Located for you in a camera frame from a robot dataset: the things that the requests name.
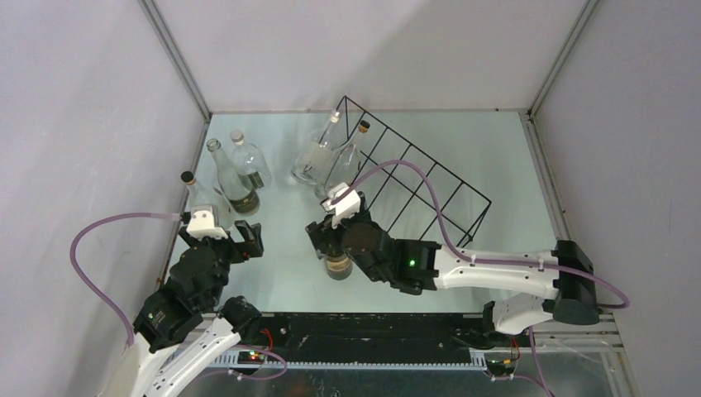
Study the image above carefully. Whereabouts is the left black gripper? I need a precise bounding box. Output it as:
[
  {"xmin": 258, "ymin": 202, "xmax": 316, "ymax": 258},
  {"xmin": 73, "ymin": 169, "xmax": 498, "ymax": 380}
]
[{"xmin": 181, "ymin": 218, "xmax": 264, "ymax": 306}]

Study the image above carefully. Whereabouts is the dark green wine bottle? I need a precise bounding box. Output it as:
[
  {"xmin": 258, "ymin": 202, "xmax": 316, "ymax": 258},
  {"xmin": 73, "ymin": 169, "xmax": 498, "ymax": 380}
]
[{"xmin": 323, "ymin": 254, "xmax": 354, "ymax": 280}]

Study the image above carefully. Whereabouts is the tall clear champagne label bottle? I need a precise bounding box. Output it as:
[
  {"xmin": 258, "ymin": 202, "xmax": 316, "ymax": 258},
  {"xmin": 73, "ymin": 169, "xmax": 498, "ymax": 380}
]
[{"xmin": 206, "ymin": 138, "xmax": 260, "ymax": 216}]

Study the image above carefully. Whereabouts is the clear bottle brown cork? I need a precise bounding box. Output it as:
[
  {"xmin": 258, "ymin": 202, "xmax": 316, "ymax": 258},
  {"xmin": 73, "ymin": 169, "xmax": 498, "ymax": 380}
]
[{"xmin": 180, "ymin": 171, "xmax": 236, "ymax": 229}]

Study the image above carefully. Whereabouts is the clear bottle cork stopper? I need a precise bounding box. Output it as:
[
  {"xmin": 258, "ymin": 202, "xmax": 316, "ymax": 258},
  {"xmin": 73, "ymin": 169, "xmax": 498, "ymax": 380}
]
[{"xmin": 314, "ymin": 120, "xmax": 370, "ymax": 199}]

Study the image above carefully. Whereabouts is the short clear bottle white cap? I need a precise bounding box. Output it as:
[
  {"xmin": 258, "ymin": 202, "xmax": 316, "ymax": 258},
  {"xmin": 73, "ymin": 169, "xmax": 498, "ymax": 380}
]
[{"xmin": 230, "ymin": 129, "xmax": 272, "ymax": 190}]

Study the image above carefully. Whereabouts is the clear bottle white frosted label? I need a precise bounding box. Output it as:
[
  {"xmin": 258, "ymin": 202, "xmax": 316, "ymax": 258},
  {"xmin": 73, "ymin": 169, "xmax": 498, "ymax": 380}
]
[{"xmin": 291, "ymin": 110, "xmax": 343, "ymax": 185}]

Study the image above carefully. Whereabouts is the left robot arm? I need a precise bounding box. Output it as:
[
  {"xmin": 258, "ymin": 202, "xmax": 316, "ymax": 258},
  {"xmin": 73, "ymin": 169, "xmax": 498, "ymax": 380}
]
[{"xmin": 100, "ymin": 221, "xmax": 264, "ymax": 396}]

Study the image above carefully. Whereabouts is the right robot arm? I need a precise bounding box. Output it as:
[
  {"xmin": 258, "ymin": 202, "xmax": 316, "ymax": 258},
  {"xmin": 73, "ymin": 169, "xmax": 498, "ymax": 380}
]
[{"xmin": 305, "ymin": 217, "xmax": 599, "ymax": 346}]

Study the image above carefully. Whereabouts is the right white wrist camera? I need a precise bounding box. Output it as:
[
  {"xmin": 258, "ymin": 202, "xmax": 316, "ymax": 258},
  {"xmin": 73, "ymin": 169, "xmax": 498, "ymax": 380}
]
[{"xmin": 321, "ymin": 182, "xmax": 362, "ymax": 229}]

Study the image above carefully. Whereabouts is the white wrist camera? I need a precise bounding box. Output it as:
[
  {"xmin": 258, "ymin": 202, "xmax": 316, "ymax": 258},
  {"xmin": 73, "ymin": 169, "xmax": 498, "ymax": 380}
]
[
  {"xmin": 321, "ymin": 182, "xmax": 362, "ymax": 229},
  {"xmin": 183, "ymin": 204, "xmax": 229, "ymax": 241}
]

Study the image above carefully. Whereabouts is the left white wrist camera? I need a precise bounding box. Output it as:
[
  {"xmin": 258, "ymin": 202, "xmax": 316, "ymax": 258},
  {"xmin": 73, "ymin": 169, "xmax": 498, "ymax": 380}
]
[{"xmin": 183, "ymin": 204, "xmax": 229, "ymax": 241}]

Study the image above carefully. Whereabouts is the black wire wine rack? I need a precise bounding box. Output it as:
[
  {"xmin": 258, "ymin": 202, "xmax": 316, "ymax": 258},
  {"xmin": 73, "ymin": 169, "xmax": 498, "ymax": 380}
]
[{"xmin": 336, "ymin": 96, "xmax": 493, "ymax": 248}]

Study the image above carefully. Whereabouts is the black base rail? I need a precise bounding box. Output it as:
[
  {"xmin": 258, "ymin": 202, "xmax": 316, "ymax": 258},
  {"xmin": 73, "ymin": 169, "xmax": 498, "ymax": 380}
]
[{"xmin": 197, "ymin": 312, "xmax": 620, "ymax": 385}]

